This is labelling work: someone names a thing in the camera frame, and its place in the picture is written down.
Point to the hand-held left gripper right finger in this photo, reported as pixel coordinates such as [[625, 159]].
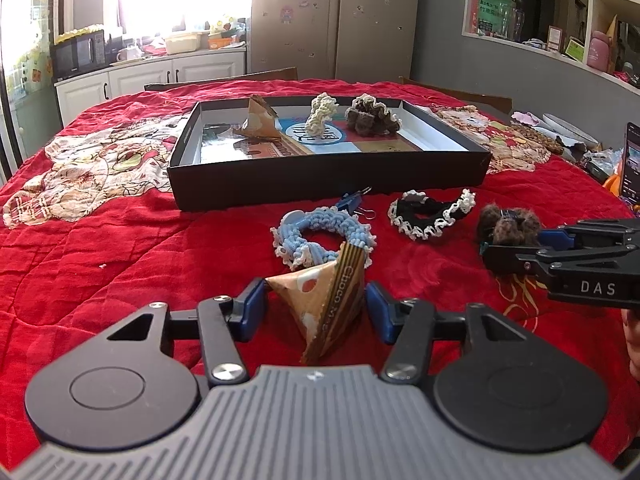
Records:
[[380, 312]]

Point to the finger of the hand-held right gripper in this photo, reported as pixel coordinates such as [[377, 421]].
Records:
[[505, 259], [552, 240]]

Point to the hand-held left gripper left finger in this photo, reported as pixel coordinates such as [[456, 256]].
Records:
[[252, 310]]

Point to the brown fuzzy hair clip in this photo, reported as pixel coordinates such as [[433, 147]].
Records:
[[510, 227]]

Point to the triangular brown snack packet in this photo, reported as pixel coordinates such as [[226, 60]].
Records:
[[257, 120], [320, 305]]

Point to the blue knitted scrunchie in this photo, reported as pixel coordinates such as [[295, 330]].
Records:
[[300, 255]]

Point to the black scrunchie with white lace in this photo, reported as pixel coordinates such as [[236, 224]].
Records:
[[440, 216]]

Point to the black shallow cardboard box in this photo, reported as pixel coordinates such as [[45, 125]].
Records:
[[325, 185]]

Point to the brown scrunchie with cream lace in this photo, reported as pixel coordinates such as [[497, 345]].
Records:
[[372, 117]]

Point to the cream knitted scrunchie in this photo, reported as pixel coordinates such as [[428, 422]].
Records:
[[320, 112]]

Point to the person's right hand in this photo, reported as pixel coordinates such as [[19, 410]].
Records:
[[634, 340]]

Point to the small orange object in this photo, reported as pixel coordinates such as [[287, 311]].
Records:
[[612, 180]]

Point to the brown beaded mat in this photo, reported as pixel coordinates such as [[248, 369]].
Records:
[[537, 140]]

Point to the blue binder clip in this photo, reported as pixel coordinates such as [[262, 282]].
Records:
[[347, 202]]

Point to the pink crumpled paper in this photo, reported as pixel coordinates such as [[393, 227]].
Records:
[[525, 117]]

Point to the red printed blanket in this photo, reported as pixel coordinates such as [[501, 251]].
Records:
[[125, 260]]

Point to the small green card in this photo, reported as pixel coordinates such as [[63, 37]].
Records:
[[575, 49]]

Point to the pink jar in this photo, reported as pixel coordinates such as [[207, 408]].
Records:
[[598, 50]]

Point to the white kitchen cabinet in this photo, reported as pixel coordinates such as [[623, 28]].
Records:
[[150, 77]]

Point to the white plastic container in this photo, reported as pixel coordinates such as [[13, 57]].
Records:
[[185, 42]]

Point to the white teapot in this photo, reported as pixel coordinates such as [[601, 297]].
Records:
[[129, 53]]

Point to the silver double-door fridge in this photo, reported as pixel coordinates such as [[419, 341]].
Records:
[[335, 20]]

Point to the black microwave oven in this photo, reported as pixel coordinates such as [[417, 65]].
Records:
[[77, 55]]

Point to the yellow artificial flowers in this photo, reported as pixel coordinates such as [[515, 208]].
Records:
[[77, 33]]

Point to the white wall shelf unit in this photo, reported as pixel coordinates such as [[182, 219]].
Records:
[[575, 65]]

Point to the small picture frame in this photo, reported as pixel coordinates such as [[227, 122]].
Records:
[[555, 39]]

